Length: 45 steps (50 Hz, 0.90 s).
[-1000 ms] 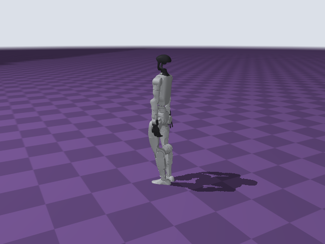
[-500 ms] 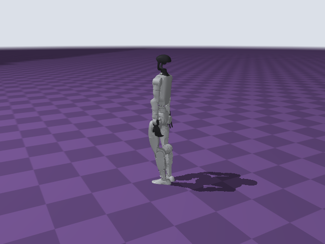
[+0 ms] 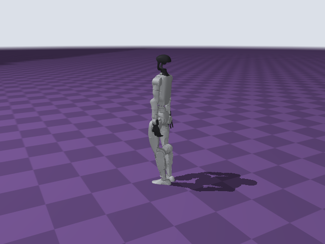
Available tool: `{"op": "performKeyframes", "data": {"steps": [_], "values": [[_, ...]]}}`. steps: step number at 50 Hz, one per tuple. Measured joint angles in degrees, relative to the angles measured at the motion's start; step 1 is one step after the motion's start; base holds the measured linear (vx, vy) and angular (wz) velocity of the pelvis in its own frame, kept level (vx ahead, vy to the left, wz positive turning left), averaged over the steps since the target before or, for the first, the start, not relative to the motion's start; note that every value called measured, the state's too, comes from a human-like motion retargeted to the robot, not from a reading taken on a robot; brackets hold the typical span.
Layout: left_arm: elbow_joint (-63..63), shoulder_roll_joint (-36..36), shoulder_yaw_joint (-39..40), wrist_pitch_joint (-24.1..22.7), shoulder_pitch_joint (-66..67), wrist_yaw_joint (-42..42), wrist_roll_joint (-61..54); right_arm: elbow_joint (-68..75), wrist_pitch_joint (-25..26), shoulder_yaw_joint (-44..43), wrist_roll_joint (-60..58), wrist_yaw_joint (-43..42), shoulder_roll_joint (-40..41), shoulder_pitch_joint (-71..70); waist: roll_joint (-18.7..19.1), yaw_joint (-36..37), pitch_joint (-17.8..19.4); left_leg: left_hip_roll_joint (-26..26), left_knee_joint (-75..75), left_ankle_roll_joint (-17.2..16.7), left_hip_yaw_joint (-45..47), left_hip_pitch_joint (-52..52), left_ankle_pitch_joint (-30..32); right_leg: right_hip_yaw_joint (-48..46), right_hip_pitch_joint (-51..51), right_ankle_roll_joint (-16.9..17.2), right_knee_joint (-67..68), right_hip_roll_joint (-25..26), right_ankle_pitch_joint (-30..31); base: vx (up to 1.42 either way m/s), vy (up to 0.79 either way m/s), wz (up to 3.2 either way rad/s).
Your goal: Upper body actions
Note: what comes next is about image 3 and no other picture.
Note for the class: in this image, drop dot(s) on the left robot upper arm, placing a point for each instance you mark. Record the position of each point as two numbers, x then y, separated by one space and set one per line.
156 83

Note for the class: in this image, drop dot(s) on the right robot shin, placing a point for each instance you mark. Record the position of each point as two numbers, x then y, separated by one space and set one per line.
169 161

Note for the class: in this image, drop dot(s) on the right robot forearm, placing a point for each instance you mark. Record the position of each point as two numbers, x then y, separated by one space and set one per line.
168 106

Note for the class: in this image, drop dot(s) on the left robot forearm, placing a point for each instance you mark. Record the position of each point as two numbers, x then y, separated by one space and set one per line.
154 108

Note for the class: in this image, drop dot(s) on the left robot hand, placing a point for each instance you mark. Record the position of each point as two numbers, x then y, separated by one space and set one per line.
156 129

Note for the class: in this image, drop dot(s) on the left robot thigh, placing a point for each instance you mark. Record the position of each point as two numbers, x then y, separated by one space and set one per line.
154 140

